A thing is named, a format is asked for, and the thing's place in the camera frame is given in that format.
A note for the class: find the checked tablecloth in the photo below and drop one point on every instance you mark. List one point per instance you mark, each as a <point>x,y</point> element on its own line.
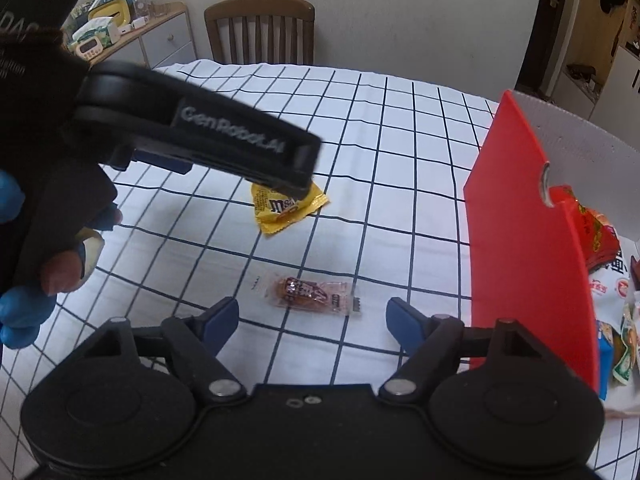
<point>380,160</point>

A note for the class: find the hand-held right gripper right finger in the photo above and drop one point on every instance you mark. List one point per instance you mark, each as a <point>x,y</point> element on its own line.
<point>407,322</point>

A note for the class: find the white cabinet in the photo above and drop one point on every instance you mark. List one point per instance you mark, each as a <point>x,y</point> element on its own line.
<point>625,90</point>

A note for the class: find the clear brown snack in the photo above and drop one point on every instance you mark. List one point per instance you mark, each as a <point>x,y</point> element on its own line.
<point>300,290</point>

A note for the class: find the person's left hand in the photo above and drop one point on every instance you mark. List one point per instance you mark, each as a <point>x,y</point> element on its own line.
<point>25,310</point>

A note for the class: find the blue snack packet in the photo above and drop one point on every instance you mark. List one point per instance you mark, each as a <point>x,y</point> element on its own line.
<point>605,360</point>

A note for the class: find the dark wooden door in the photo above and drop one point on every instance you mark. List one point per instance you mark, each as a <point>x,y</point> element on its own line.
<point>540,20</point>

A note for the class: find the green white snack packet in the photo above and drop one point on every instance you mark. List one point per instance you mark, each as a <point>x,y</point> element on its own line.
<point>622,367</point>
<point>631,332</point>

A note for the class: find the white green tissue pack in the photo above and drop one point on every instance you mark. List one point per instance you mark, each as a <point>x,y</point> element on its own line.
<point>96,30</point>

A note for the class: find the red foil snack packet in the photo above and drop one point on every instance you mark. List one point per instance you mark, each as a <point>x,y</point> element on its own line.
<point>585,225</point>

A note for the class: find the wooden side cabinet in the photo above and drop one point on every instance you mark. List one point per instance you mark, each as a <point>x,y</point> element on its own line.
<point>170,35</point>

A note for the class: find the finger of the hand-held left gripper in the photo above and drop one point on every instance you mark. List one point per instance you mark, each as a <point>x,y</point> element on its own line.
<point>225,125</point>
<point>165,161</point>

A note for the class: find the glass cup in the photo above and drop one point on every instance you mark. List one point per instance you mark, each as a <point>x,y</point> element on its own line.
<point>142,2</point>
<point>161,8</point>

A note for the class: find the white timer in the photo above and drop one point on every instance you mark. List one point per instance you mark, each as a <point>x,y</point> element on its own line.
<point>89,49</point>

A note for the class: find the wooden chair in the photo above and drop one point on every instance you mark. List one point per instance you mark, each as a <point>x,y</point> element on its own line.
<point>260,7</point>

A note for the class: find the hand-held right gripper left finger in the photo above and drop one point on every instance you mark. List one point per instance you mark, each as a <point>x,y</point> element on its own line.
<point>220,322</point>

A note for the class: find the yellow box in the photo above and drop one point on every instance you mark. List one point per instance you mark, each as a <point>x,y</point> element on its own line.
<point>112,11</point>

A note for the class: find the red cardboard box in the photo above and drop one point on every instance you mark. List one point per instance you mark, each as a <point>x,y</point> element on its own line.
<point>520,260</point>

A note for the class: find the yellow candy packet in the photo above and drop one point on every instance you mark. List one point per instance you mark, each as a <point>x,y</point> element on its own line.
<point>280,215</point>

